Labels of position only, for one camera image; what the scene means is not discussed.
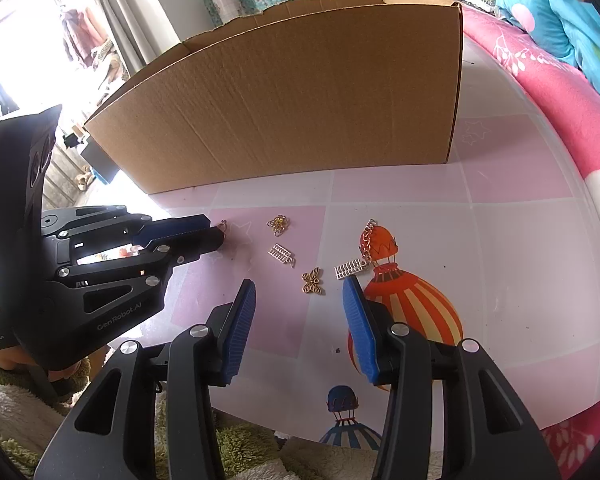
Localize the silver abacus charm with chain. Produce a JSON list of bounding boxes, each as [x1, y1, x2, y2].
[[334, 218, 379, 282]]

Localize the blue blanket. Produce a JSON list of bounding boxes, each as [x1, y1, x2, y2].
[[495, 0, 600, 111]]

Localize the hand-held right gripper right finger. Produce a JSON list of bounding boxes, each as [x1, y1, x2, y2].
[[342, 275, 563, 480]]

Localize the hanging clothes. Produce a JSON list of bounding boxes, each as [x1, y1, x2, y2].
[[60, 5, 118, 68]]

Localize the white paper roll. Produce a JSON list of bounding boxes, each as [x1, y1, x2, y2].
[[209, 0, 241, 26]]

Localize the grey cabinet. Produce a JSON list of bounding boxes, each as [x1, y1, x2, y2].
[[79, 135, 122, 186]]

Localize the small silver abacus charm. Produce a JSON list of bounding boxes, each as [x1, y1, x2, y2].
[[266, 243, 297, 268]]

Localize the orange pink bead bracelet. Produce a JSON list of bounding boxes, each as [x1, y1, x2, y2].
[[95, 245, 143, 263]]

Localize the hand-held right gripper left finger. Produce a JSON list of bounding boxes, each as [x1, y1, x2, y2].
[[34, 278, 257, 480]]

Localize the gold butterfly charm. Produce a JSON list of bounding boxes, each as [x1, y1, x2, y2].
[[300, 267, 327, 295]]

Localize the pink floral blanket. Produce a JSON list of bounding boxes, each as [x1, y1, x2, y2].
[[460, 5, 600, 461]]

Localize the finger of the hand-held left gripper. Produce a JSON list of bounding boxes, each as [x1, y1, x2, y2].
[[55, 227, 227, 319], [41, 205, 212, 256]]

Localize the grey curtain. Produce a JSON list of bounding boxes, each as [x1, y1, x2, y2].
[[77, 0, 201, 81]]

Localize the brown cardboard box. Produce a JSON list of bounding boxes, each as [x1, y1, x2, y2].
[[83, 0, 465, 196]]

